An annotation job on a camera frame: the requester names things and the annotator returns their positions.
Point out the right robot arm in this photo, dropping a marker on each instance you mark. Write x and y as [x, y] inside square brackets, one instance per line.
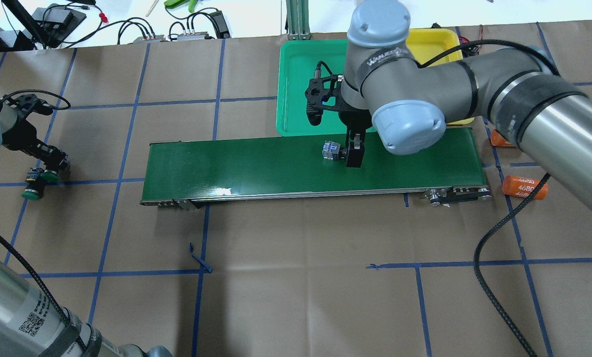
[515, 88]

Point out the aluminium frame post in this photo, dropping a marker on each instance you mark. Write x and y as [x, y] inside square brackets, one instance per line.
[297, 20]

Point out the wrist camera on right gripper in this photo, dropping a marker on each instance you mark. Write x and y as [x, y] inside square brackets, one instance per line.
[323, 94]

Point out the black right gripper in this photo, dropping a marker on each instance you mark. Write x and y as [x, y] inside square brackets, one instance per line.
[354, 120]

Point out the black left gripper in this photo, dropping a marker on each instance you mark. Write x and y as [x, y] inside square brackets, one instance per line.
[17, 138]

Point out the black box device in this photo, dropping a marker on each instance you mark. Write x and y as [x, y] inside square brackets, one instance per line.
[57, 22]

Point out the loose blue tape strip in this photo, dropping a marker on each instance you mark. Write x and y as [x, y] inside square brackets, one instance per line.
[204, 266]

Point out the yellow plastic tray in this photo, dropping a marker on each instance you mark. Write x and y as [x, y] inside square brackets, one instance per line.
[426, 43]

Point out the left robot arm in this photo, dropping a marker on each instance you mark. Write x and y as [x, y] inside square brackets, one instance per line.
[32, 322]

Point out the green conveyor belt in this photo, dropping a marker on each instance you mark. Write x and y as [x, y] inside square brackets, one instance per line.
[192, 173]

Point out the green push button switch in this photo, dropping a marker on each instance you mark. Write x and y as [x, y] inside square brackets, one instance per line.
[35, 184]

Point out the orange 4680 cylinder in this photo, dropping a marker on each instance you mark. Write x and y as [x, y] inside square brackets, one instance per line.
[497, 140]
[517, 186]

